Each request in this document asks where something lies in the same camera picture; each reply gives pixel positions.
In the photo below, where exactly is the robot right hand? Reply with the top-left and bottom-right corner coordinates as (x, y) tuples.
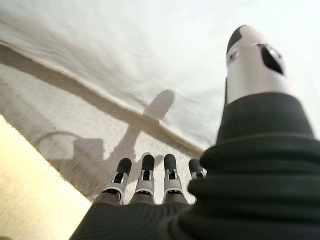
(72, 24), (320, 240)

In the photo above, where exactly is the white duvet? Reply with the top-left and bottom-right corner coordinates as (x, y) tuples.
(0, 0), (320, 152)

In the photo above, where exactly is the beige fringed blanket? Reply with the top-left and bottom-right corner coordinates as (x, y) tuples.
(0, 41), (208, 205)

